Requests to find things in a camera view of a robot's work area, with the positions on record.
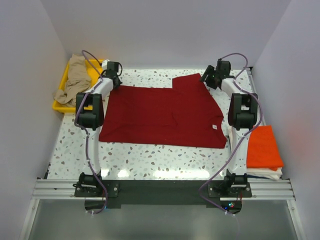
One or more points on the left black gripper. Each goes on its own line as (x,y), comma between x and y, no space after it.
(119,83)

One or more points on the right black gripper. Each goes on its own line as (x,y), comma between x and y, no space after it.
(209,70)

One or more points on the dark red t shirt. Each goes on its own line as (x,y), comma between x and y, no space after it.
(183,115)

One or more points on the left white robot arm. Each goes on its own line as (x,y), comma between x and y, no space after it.
(89,113)

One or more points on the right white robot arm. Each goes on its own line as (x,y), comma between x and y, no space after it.
(244,115)

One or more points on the yellow plastic tray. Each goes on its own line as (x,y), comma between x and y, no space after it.
(56,106)

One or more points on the beige crumpled t shirt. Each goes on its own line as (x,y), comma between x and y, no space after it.
(78,81)

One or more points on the orange folded t shirt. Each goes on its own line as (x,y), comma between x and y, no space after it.
(263,152)

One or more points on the white folded t shirt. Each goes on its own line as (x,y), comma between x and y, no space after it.
(264,173)

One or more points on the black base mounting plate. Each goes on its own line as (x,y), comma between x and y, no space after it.
(113,194)

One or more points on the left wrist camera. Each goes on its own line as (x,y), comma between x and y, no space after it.
(104,64)

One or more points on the aluminium frame rail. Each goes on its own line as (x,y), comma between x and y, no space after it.
(54,189)

